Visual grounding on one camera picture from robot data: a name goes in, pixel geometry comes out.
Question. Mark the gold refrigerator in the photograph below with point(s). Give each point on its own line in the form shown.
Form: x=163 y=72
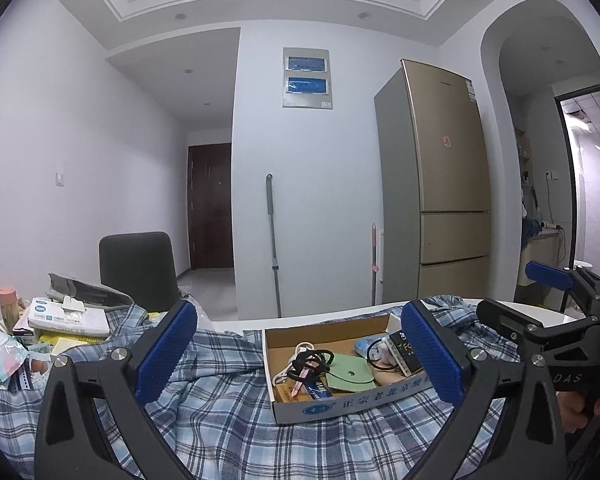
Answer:
x=440 y=175

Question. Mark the white wipes pack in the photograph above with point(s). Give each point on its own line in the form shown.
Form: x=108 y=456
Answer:
x=65 y=317

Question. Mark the white toilet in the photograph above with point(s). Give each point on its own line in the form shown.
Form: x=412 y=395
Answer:
x=582 y=264

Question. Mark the blue plaid cloth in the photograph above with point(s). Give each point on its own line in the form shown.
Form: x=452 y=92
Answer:
x=220 y=410

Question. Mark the grey cloth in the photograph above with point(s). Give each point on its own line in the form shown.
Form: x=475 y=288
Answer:
x=87 y=291

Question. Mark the green snap pouch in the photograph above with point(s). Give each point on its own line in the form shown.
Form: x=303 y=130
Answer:
x=349 y=372

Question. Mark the brown door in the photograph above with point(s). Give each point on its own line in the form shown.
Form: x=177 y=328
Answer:
x=211 y=205

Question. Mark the wall electrical panel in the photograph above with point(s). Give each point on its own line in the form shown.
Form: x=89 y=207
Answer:
x=307 y=77

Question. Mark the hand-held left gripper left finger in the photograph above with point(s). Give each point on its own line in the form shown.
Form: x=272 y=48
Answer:
x=167 y=350

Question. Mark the clear plastic bag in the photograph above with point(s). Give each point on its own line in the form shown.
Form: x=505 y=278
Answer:
x=192 y=305

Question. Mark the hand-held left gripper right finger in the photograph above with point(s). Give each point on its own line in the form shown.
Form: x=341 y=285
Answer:
x=432 y=350

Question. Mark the blue tissue packet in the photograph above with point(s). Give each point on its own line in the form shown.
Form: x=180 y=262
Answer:
x=367 y=346

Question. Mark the pink pen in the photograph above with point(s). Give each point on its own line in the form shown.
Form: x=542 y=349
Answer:
x=301 y=384

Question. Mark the pink bottle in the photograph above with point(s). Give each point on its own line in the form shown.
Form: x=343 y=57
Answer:
x=7 y=305

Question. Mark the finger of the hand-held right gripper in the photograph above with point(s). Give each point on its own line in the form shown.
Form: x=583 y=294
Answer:
x=547 y=274
x=505 y=317

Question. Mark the washbasin cabinet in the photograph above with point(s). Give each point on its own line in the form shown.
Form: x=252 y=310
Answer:
x=542 y=260

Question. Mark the yellow and blue packet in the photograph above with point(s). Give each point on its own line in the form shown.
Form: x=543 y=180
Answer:
x=312 y=391

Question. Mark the wall light switch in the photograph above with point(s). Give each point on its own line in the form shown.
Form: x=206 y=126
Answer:
x=60 y=178

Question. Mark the dark chair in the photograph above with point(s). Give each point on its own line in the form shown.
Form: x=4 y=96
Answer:
x=135 y=270

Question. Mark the cardboard box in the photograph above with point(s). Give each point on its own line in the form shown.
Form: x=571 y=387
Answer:
x=320 y=407

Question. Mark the hanging blue cloth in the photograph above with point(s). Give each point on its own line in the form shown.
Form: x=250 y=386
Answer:
x=531 y=229

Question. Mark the yellow paper pad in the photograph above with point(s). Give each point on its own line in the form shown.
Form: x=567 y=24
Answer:
x=72 y=345

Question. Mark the black and white box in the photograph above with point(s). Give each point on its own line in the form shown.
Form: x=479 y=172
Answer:
x=405 y=352

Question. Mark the person's right hand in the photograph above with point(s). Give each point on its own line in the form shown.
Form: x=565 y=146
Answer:
x=572 y=410

